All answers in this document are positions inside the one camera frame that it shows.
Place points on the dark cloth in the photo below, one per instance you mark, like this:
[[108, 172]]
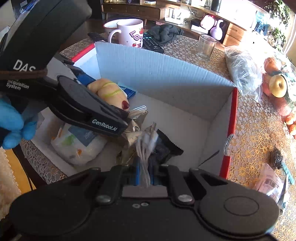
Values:
[[163, 34]]

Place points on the blue gloved left hand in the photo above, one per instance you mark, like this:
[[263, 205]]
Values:
[[18, 129]]

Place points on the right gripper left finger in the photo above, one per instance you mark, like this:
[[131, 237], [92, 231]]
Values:
[[63, 210]]

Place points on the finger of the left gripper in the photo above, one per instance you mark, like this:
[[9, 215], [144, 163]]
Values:
[[80, 75], [76, 105]]

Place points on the small bag black seeds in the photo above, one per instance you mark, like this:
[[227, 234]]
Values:
[[276, 159]]

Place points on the black snack packet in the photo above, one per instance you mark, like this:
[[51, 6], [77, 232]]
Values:
[[164, 150]]

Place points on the potted green plant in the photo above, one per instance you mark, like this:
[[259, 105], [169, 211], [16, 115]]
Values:
[[279, 19]]

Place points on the red net fruit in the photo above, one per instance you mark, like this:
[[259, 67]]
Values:
[[274, 66]]

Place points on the yellow pig plush toy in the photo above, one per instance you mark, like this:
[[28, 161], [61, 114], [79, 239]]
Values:
[[110, 92]]

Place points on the clear drinking glass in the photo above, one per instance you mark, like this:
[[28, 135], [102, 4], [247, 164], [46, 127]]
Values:
[[205, 47]]

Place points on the pink pouch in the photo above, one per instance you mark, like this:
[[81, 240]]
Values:
[[207, 22]]

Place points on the white lotso mug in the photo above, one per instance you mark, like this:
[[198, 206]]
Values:
[[129, 32]]

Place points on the clear plastic bag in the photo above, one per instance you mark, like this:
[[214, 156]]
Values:
[[244, 72]]

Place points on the black remote control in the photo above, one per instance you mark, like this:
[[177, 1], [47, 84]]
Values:
[[150, 44]]

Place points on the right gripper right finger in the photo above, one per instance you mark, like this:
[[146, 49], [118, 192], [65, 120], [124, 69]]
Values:
[[222, 206]]

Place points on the red white cardboard box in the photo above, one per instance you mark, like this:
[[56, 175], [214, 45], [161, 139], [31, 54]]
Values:
[[194, 107]]

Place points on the yellow apple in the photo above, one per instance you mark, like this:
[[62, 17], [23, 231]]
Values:
[[278, 86]]

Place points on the lace tablecloth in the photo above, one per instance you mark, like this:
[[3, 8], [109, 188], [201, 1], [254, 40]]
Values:
[[258, 128]]

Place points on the pink plastic snack bag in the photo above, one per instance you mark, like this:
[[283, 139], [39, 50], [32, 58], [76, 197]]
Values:
[[270, 184]]

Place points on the wooden sideboard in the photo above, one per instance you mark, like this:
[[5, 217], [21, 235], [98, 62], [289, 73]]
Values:
[[232, 34]]

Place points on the pile of oranges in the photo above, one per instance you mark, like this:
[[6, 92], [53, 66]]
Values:
[[289, 120]]

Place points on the teal nail file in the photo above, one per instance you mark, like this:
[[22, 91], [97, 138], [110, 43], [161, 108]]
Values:
[[288, 173]]

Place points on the silver snack wrapper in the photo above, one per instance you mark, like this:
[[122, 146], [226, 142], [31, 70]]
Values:
[[129, 137]]

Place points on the purple vase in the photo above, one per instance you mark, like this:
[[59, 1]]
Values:
[[216, 32]]

